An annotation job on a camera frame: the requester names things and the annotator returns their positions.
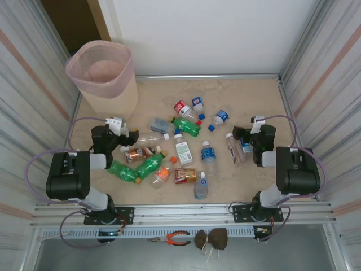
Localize small blue white label bottle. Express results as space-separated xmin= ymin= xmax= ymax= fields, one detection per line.
xmin=239 ymin=140 xmax=254 ymax=155

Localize brown copper label bottle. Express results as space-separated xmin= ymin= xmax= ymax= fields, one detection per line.
xmin=125 ymin=145 xmax=162 ymax=165

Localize clear bottle white cap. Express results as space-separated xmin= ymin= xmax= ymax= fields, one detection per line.
xmin=137 ymin=132 xmax=170 ymax=143

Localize brown drink bottle white cap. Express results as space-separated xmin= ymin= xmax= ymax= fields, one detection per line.
xmin=224 ymin=132 xmax=250 ymax=169

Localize crushed blue label bottle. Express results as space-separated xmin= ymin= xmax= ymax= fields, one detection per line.
xmin=208 ymin=109 xmax=230 ymax=132

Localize green plastic soda bottle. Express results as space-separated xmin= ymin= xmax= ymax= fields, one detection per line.
xmin=108 ymin=159 xmax=143 ymax=186
xmin=134 ymin=151 xmax=169 ymax=179
xmin=168 ymin=116 xmax=201 ymax=138

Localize grey label bottle blue cap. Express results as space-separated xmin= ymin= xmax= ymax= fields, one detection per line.
xmin=148 ymin=117 xmax=181 ymax=136

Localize tall blue label water bottle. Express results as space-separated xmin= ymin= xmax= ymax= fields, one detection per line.
xmin=200 ymin=140 xmax=218 ymax=177

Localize orange label bottle orange cap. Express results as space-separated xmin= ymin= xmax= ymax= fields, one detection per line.
xmin=149 ymin=156 xmax=178 ymax=189

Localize blue white logo label bottle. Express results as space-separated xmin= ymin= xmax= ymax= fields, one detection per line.
xmin=191 ymin=96 xmax=206 ymax=120

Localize white green label square bottle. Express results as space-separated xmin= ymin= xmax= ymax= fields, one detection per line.
xmin=174 ymin=133 xmax=195 ymax=167

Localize red label bottle red cap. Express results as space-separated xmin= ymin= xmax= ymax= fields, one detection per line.
xmin=173 ymin=99 xmax=202 ymax=126

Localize clear bottle wide blue lid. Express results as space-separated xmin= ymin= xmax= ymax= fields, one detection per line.
xmin=193 ymin=177 xmax=210 ymax=200

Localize red gold label bottle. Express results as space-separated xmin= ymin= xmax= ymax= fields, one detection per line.
xmin=173 ymin=168 xmax=206 ymax=185

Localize beige ribbed plastic bin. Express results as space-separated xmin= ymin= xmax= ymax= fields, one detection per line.
xmin=73 ymin=70 xmax=139 ymax=121

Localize beige bin with pink liner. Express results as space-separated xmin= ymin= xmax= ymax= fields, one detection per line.
xmin=65 ymin=40 xmax=134 ymax=99

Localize grey metal tray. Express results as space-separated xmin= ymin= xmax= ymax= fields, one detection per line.
xmin=33 ymin=224 xmax=344 ymax=271

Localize brown wooden door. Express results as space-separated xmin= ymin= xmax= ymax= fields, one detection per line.
xmin=40 ymin=0 xmax=113 ymax=56

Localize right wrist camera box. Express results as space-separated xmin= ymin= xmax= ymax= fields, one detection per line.
xmin=250 ymin=115 xmax=266 ymax=134

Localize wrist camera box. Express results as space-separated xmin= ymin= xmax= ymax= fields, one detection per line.
xmin=250 ymin=115 xmax=266 ymax=134
xmin=105 ymin=117 xmax=129 ymax=138

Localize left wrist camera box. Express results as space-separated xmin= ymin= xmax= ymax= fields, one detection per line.
xmin=105 ymin=117 xmax=129 ymax=138

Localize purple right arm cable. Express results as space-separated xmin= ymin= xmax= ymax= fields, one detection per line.
xmin=258 ymin=114 xmax=327 ymax=243

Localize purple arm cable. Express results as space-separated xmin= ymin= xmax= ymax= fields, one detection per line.
xmin=27 ymin=116 xmax=111 ymax=250
xmin=258 ymin=114 xmax=327 ymax=243

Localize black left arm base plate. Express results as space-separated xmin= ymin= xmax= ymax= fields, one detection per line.
xmin=83 ymin=207 xmax=135 ymax=226

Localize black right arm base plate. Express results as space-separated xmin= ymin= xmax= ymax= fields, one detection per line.
xmin=232 ymin=204 xmax=284 ymax=224

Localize white slotted cable duct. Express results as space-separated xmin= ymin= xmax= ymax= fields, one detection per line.
xmin=38 ymin=226 xmax=273 ymax=240

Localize orange handled pliers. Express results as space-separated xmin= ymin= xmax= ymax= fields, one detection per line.
xmin=146 ymin=230 xmax=191 ymax=246

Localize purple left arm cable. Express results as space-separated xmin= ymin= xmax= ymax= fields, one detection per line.
xmin=27 ymin=116 xmax=111 ymax=250

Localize brown cloth bow with string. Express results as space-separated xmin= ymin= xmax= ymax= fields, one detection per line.
xmin=193 ymin=228 xmax=228 ymax=263

